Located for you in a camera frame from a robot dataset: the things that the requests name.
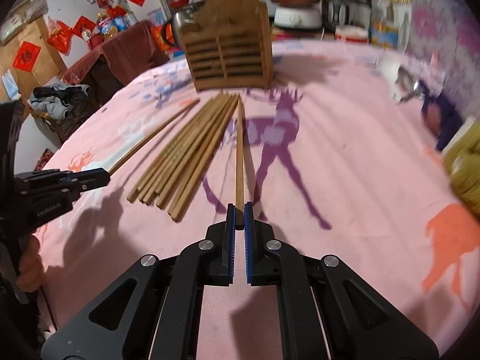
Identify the person's left hand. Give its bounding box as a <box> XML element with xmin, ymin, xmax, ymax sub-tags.
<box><xmin>16</xmin><ymin>235</ymin><xmax>45</xmax><ymax>293</ymax></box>

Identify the wooden chair with clothes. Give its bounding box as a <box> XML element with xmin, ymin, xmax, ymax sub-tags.
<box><xmin>28</xmin><ymin>83</ymin><xmax>92</xmax><ymax>143</ymax></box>

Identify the wooden chopstick bundle left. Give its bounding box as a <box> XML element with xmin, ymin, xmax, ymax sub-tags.
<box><xmin>127</xmin><ymin>91</ymin><xmax>225</xmax><ymax>203</ymax></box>

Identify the wooden chopstick bundle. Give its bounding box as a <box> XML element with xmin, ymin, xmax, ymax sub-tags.
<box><xmin>139</xmin><ymin>93</ymin><xmax>233</xmax><ymax>207</ymax></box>
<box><xmin>127</xmin><ymin>91</ymin><xmax>225</xmax><ymax>203</ymax></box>
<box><xmin>168</xmin><ymin>94</ymin><xmax>239</xmax><ymax>223</ymax></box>

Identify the wooden chopstick bundle middle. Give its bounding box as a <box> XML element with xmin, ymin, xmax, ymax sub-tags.
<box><xmin>139</xmin><ymin>93</ymin><xmax>233</xmax><ymax>207</ymax></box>

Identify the wooden chopstick bundle right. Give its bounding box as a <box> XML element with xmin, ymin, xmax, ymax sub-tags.
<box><xmin>168</xmin><ymin>94</ymin><xmax>239</xmax><ymax>223</ymax></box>

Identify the red cloth covered table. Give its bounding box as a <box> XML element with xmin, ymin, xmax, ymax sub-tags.
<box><xmin>63</xmin><ymin>20</ymin><xmax>169</xmax><ymax>86</ymax></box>

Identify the pink deer tablecloth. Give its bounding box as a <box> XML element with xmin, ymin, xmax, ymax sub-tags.
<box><xmin>38</xmin><ymin>41</ymin><xmax>479</xmax><ymax>353</ymax></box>

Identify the green towel toy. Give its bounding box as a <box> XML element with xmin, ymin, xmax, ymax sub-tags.
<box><xmin>442</xmin><ymin>116</ymin><xmax>480</xmax><ymax>217</ymax></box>

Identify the steel kettle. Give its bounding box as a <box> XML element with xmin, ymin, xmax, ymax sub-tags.
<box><xmin>160</xmin><ymin>9</ymin><xmax>194</xmax><ymax>49</ymax></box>

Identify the wooden chopstick holder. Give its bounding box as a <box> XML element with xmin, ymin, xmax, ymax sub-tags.
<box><xmin>180</xmin><ymin>0</ymin><xmax>273</xmax><ymax>91</ymax></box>

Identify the dark purple cloth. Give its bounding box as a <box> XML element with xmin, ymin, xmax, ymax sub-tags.
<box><xmin>421</xmin><ymin>92</ymin><xmax>464</xmax><ymax>151</ymax></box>

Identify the metal spoon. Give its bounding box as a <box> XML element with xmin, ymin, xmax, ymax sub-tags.
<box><xmin>396</xmin><ymin>65</ymin><xmax>428</xmax><ymax>102</ymax></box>

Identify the red white bowl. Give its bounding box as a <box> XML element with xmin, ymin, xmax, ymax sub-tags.
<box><xmin>334</xmin><ymin>25</ymin><xmax>368</xmax><ymax>43</ymax></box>

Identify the brown frying pan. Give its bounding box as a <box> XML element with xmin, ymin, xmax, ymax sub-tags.
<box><xmin>270</xmin><ymin>0</ymin><xmax>320</xmax><ymax>8</ymax></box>

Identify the clear oil bottle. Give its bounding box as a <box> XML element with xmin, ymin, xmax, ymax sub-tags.
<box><xmin>370</xmin><ymin>0</ymin><xmax>399</xmax><ymax>50</ymax></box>

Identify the white electric hotplate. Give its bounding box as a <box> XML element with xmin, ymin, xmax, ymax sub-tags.
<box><xmin>273</xmin><ymin>4</ymin><xmax>322</xmax><ymax>30</ymax></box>

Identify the silver pressure cooker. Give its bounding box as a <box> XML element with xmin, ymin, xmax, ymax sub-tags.
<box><xmin>320</xmin><ymin>0</ymin><xmax>372</xmax><ymax>33</ymax></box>

